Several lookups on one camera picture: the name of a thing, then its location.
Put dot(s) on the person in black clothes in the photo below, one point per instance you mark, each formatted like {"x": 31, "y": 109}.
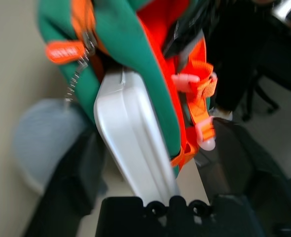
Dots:
{"x": 234, "y": 49}

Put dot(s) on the translucent white pencil case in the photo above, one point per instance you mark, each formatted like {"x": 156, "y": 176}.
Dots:
{"x": 125, "y": 128}

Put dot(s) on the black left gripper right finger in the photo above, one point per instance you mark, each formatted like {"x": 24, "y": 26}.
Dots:
{"x": 254, "y": 177}

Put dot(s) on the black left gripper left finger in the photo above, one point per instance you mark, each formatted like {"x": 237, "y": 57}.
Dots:
{"x": 69, "y": 177}

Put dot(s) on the green and orange backpack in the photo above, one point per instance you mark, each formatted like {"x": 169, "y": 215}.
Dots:
{"x": 125, "y": 37}

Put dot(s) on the black office chair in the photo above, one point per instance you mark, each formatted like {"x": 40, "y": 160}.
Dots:
{"x": 261, "y": 96}

